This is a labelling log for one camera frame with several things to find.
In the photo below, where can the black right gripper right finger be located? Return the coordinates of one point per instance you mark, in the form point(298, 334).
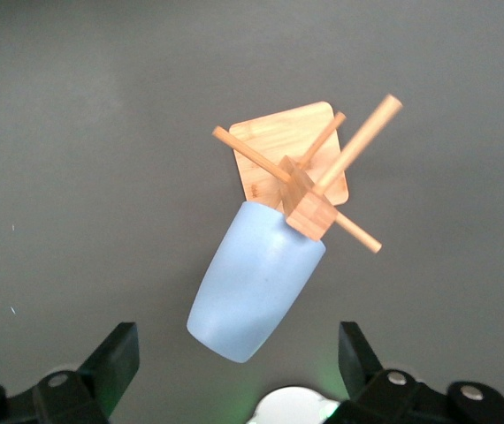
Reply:
point(362, 366)

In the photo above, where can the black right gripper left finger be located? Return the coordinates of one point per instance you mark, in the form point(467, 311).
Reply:
point(110, 366)

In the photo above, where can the light blue plastic cup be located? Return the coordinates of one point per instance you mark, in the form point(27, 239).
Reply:
point(252, 287)

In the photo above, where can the wooden mug tree rack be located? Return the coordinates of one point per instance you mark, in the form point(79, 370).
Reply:
point(278, 137)

